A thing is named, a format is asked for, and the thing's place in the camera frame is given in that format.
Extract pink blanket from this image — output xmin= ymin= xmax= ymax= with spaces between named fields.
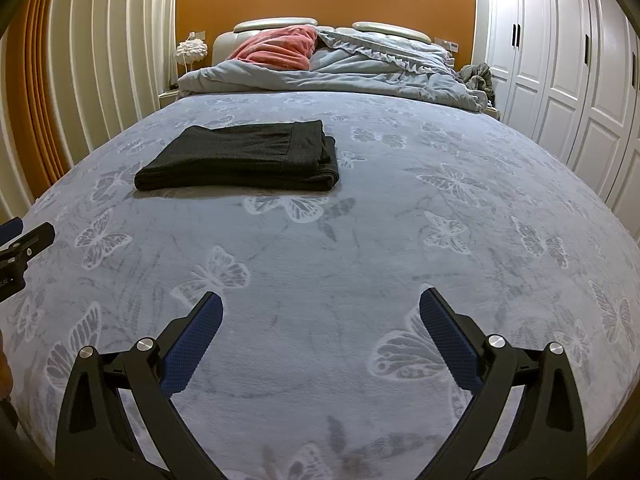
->
xmin=228 ymin=25 xmax=318 ymax=70

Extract wall switch panel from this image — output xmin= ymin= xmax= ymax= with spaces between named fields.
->
xmin=434 ymin=38 xmax=459 ymax=53

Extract right white nightstand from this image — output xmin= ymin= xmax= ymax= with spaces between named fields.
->
xmin=484 ymin=106 xmax=500 ymax=120

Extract white nightstand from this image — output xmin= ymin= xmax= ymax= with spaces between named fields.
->
xmin=158 ymin=89 xmax=180 ymax=108
xmin=484 ymin=106 xmax=500 ymax=120

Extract black pants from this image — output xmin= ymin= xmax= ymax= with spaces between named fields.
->
xmin=134 ymin=120 xmax=340 ymax=192

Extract grey clothes pile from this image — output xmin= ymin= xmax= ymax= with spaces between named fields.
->
xmin=458 ymin=63 xmax=495 ymax=105

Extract cream pleated curtain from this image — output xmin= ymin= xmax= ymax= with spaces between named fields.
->
xmin=1 ymin=0 xmax=178 ymax=219

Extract grey butterfly bed sheet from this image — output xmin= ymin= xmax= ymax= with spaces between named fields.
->
xmin=1 ymin=92 xmax=639 ymax=479

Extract cream padded headboard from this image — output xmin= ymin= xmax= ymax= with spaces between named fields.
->
xmin=212 ymin=16 xmax=447 ymax=65

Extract grey ruffled duvet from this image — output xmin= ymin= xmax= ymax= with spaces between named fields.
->
xmin=178 ymin=27 xmax=489 ymax=113

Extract white wardrobe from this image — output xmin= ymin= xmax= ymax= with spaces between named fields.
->
xmin=473 ymin=0 xmax=639 ymax=238

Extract white flower lamp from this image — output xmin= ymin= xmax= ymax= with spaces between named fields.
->
xmin=175 ymin=32 xmax=208 ymax=72

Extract orange curtain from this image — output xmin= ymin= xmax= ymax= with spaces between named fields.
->
xmin=4 ymin=0 xmax=70 ymax=198

